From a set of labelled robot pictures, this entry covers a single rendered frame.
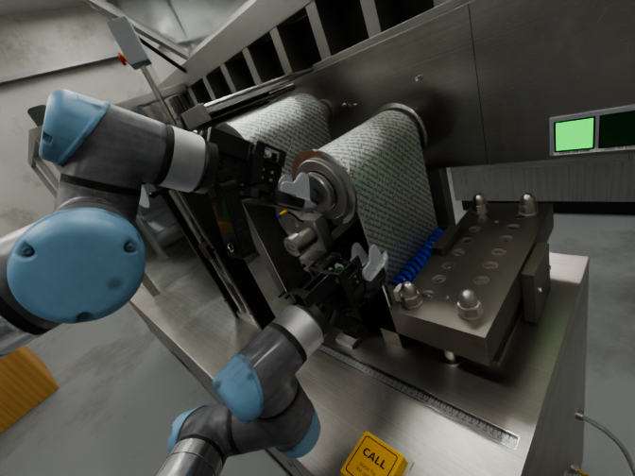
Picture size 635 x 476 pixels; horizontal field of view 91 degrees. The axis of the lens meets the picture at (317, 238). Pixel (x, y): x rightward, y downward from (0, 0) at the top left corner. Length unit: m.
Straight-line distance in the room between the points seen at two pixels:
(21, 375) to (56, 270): 3.27
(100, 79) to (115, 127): 7.59
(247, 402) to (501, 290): 0.42
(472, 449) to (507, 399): 0.10
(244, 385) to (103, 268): 0.24
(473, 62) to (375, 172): 0.28
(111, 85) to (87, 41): 0.79
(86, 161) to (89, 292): 0.17
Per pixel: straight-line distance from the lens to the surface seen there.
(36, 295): 0.26
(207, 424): 0.55
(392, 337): 0.69
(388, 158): 0.61
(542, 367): 0.66
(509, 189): 2.84
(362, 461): 0.57
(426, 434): 0.59
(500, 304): 0.57
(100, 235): 0.25
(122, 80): 8.06
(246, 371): 0.43
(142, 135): 0.40
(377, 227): 0.58
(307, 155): 0.55
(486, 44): 0.72
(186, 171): 0.41
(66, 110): 0.39
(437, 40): 0.75
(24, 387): 3.55
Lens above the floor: 1.41
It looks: 25 degrees down
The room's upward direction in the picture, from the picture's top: 22 degrees counter-clockwise
